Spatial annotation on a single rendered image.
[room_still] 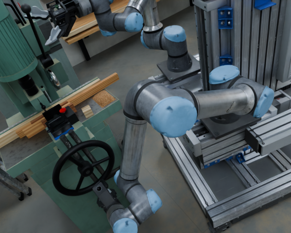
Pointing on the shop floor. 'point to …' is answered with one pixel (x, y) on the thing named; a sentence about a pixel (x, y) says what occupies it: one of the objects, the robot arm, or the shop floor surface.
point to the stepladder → (1, 171)
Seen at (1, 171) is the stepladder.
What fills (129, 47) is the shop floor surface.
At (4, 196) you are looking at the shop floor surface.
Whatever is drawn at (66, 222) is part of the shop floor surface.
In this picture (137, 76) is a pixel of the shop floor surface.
